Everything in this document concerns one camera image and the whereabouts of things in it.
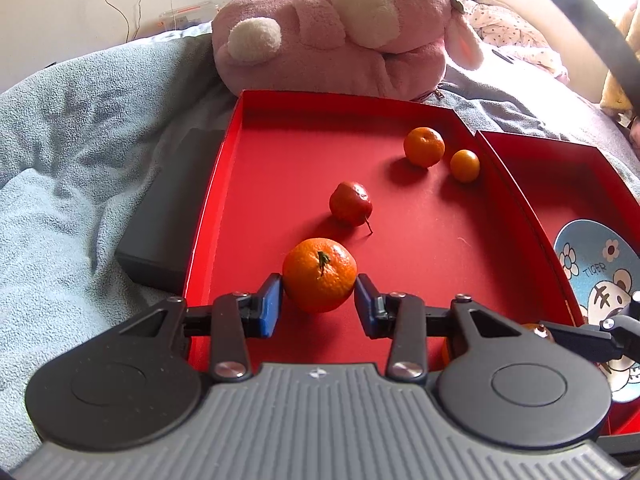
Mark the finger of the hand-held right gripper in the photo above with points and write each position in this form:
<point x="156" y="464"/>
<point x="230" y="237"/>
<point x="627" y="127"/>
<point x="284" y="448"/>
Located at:
<point x="580" y="340"/>

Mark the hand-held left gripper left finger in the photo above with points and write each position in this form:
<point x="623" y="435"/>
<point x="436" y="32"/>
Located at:
<point x="270" y="307"/>

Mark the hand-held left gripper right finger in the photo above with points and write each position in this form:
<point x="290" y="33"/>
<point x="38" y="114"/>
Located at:
<point x="365" y="307"/>

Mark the mandarin orange with brown spot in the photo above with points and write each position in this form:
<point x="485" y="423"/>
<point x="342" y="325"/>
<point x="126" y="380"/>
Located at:
<point x="534" y="331"/>

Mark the large mandarin orange with stem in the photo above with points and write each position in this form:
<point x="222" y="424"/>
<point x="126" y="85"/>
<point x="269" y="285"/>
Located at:
<point x="320" y="275"/>

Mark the blue cartoon plate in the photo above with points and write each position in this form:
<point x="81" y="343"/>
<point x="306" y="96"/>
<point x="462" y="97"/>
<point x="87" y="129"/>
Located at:
<point x="590" y="245"/>

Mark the large red cardboard box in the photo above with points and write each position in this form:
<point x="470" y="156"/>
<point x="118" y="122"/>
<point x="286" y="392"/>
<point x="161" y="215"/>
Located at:
<point x="300" y="160"/>

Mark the red cardboard box lid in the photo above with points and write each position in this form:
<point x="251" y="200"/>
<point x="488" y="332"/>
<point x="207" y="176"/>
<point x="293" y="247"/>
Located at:
<point x="540" y="175"/>

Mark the small red apple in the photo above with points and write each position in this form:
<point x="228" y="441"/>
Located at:
<point x="350" y="203"/>

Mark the black rectangular box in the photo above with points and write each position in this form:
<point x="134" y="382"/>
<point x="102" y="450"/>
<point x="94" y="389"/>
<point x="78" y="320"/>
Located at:
<point x="165" y="220"/>

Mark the medium mandarin orange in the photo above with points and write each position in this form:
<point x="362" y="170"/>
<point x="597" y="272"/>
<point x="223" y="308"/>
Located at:
<point x="424" y="147"/>

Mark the small round orange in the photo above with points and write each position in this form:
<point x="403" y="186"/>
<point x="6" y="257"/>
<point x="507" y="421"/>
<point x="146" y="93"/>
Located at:
<point x="465" y="166"/>

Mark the light blue fleece blanket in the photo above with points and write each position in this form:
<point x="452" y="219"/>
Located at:
<point x="75" y="160"/>

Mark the pink plush toy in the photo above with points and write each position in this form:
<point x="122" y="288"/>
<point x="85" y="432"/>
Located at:
<point x="310" y="35"/>

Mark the yellow plush toy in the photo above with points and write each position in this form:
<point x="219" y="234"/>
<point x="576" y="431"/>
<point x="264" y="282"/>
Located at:
<point x="622" y="60"/>

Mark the small black flat device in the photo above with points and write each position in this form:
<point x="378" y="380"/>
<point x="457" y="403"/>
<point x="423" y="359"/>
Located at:
<point x="503" y="56"/>

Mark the clear plastic storage container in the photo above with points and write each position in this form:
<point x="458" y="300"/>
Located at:
<point x="187" y="15"/>

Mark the pink floral cloth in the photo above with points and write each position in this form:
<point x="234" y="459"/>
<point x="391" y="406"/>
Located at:
<point x="520" y="35"/>

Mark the black curved tube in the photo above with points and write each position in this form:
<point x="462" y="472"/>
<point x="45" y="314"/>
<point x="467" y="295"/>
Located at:
<point x="590" y="10"/>

